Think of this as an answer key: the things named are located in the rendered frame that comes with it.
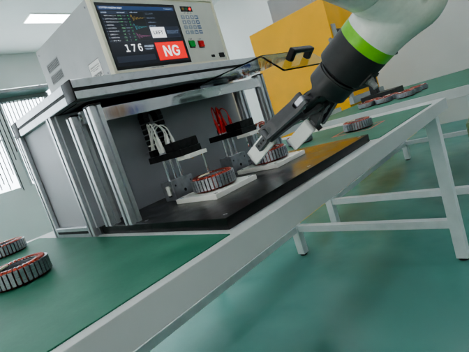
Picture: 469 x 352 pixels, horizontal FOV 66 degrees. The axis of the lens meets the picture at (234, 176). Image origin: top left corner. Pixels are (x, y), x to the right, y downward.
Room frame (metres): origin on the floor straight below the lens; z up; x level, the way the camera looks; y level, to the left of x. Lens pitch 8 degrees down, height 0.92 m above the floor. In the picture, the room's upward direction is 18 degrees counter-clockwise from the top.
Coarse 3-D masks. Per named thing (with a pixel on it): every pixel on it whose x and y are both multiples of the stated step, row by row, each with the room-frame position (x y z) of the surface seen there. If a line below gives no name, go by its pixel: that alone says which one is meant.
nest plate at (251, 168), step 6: (300, 150) 1.08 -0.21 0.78; (288, 156) 1.03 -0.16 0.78; (294, 156) 1.03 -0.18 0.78; (270, 162) 1.03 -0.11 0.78; (276, 162) 0.99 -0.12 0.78; (282, 162) 0.99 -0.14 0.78; (246, 168) 1.06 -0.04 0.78; (252, 168) 1.03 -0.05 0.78; (258, 168) 1.01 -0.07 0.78; (264, 168) 1.00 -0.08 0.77; (270, 168) 0.99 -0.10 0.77; (240, 174) 1.07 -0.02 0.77
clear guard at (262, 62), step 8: (264, 56) 0.98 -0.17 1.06; (272, 56) 1.00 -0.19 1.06; (280, 56) 1.02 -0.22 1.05; (296, 56) 1.06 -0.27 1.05; (312, 56) 1.11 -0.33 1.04; (248, 64) 1.04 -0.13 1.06; (256, 64) 1.08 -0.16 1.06; (264, 64) 1.14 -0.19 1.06; (272, 64) 1.20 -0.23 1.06; (280, 64) 0.96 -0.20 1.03; (288, 64) 0.98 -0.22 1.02; (296, 64) 1.00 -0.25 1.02; (304, 64) 1.02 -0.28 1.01; (312, 64) 1.04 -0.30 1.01; (232, 72) 1.09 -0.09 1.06; (240, 72) 1.14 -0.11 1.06; (248, 72) 1.20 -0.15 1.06; (256, 72) 1.27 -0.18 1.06; (208, 80) 1.12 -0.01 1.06; (216, 80) 1.16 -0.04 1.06; (224, 80) 1.22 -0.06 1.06; (232, 80) 1.29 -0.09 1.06
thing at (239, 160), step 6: (228, 156) 1.15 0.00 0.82; (234, 156) 1.15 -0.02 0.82; (240, 156) 1.16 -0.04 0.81; (222, 162) 1.16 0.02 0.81; (228, 162) 1.14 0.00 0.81; (234, 162) 1.14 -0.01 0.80; (240, 162) 1.16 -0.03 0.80; (246, 162) 1.18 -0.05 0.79; (234, 168) 1.14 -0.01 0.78; (240, 168) 1.15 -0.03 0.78
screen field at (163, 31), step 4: (152, 28) 1.05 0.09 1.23; (156, 28) 1.06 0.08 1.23; (160, 28) 1.07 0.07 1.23; (164, 28) 1.08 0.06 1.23; (168, 28) 1.09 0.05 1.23; (172, 28) 1.10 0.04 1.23; (176, 28) 1.11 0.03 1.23; (152, 32) 1.04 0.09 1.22; (156, 32) 1.05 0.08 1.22; (160, 32) 1.06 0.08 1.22; (164, 32) 1.07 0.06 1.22; (168, 32) 1.08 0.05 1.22; (172, 32) 1.10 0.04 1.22; (176, 32) 1.10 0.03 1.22; (156, 36) 1.05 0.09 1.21; (160, 36) 1.06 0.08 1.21; (164, 36) 1.07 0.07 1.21; (168, 36) 1.08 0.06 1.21; (172, 36) 1.09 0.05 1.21; (176, 36) 1.10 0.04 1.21; (180, 36) 1.11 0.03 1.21
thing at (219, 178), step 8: (224, 168) 0.92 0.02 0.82; (232, 168) 0.89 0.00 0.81; (200, 176) 0.91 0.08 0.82; (208, 176) 0.93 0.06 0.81; (216, 176) 0.85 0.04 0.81; (224, 176) 0.85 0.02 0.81; (232, 176) 0.88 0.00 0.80; (192, 184) 0.88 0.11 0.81; (200, 184) 0.85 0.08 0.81; (208, 184) 0.85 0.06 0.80; (216, 184) 0.85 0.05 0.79; (224, 184) 0.85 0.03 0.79; (200, 192) 0.87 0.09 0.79
